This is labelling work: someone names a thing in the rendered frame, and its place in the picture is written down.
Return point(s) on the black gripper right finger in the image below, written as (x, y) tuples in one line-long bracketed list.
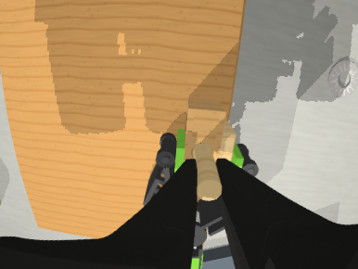
[(266, 230)]

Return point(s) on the small wooden block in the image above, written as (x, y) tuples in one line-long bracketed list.
[(204, 123)]

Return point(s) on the tan wooden dowel pin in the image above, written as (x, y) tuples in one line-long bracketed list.
[(209, 184)]

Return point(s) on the light wooden rectangular block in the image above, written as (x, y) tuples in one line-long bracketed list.
[(228, 142)]

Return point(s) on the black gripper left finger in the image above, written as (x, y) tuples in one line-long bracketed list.
[(159, 236)]

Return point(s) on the light wooden board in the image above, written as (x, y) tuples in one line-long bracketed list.
[(90, 87)]

